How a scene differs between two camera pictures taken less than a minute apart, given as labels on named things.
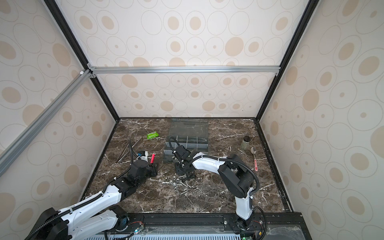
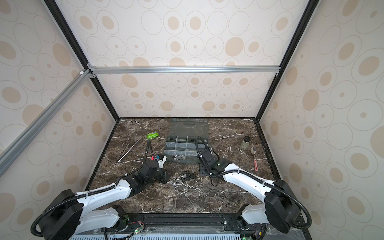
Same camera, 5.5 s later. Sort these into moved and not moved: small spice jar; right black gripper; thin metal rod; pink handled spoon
Moved: right black gripper
Not moved: pink handled spoon; small spice jar; thin metal rod
